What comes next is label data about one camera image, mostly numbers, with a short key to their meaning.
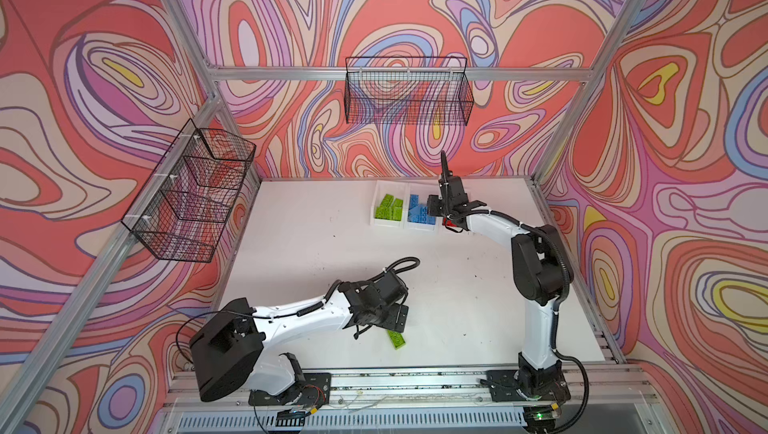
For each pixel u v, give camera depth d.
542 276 0.54
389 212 1.07
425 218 1.01
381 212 1.07
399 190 1.15
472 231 0.72
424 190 1.11
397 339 0.81
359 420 0.77
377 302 0.62
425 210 1.01
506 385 0.74
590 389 0.69
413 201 1.07
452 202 0.78
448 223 0.88
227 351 0.41
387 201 1.11
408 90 0.96
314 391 0.72
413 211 1.05
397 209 1.07
